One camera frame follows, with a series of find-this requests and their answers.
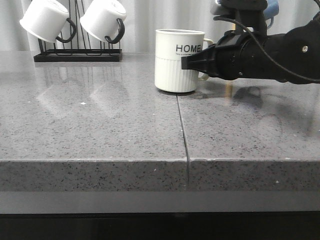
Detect right white hanging mug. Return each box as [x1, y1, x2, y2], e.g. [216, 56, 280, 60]
[80, 0, 127, 44]

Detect blue hanging mug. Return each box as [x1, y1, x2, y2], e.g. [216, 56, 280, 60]
[263, 0, 279, 29]

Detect cream HOME mug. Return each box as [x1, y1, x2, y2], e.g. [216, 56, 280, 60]
[154, 29, 214, 93]

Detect black wire mug rack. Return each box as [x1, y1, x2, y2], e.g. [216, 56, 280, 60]
[33, 0, 122, 63]

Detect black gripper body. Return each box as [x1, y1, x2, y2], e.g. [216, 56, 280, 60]
[213, 30, 269, 80]

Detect left white hanging mug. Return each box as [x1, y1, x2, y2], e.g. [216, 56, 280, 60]
[19, 0, 77, 44]

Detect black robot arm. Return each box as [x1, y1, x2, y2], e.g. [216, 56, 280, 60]
[181, 0, 320, 85]

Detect white hanging mug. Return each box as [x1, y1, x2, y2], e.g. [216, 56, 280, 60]
[19, 0, 77, 44]
[80, 0, 127, 44]

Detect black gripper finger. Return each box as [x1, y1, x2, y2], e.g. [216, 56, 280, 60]
[181, 44, 217, 75]

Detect wooden mug tree stand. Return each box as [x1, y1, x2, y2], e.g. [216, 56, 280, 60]
[231, 23, 236, 31]

